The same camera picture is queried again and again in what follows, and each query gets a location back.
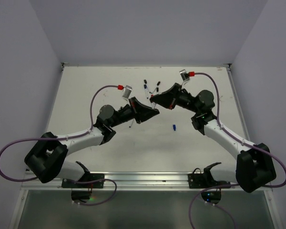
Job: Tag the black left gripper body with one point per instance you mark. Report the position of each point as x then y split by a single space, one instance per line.
125 114

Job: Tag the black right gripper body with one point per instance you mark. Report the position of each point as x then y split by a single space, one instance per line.
186 100

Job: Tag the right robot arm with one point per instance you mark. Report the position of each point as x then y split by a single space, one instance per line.
253 168

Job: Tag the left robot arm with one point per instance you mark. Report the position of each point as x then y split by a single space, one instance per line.
47 157

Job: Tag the red marker pen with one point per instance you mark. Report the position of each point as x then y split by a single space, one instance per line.
153 103

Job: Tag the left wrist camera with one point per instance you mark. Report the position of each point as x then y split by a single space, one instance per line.
127 90

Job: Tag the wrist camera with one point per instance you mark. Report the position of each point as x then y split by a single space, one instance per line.
127 90
185 77

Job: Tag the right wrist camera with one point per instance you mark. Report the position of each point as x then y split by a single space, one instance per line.
185 77

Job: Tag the aluminium front rail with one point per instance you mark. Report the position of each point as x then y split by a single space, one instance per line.
126 181

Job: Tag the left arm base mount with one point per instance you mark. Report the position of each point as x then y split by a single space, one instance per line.
79 173

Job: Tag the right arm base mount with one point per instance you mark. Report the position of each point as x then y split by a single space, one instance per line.
203 179

